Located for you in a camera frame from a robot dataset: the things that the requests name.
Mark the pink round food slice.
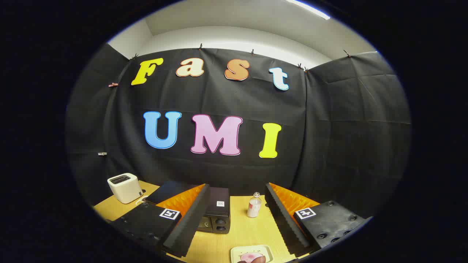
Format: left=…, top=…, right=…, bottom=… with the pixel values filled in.
left=239, top=253, right=265, bottom=263

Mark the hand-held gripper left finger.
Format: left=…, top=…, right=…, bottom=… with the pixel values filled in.
left=110, top=184, right=211, bottom=258

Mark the white toaster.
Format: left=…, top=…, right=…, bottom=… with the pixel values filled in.
left=107, top=173, right=144, bottom=204

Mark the cream square plate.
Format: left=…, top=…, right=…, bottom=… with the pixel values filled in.
left=230, top=245, right=274, bottom=263

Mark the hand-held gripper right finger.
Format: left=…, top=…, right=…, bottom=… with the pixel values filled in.
left=264, top=182, right=368, bottom=256

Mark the black toaster oven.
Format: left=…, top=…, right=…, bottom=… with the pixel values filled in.
left=146, top=181, right=231, bottom=234

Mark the clear bottle pink label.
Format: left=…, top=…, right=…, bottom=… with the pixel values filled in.
left=247, top=192, right=262, bottom=218

